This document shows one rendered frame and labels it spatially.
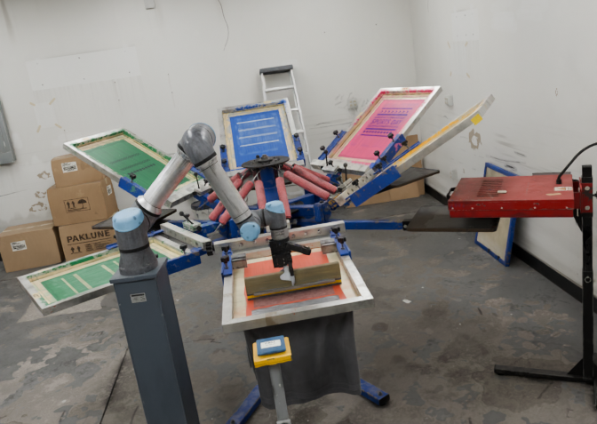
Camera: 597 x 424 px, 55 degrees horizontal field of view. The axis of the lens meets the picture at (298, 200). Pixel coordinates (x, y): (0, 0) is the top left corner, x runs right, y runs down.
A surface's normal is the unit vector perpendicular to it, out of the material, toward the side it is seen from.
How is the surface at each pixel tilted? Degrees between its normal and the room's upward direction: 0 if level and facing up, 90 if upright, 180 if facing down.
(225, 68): 90
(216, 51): 90
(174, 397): 90
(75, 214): 92
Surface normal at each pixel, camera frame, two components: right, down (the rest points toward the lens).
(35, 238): 0.16, 0.21
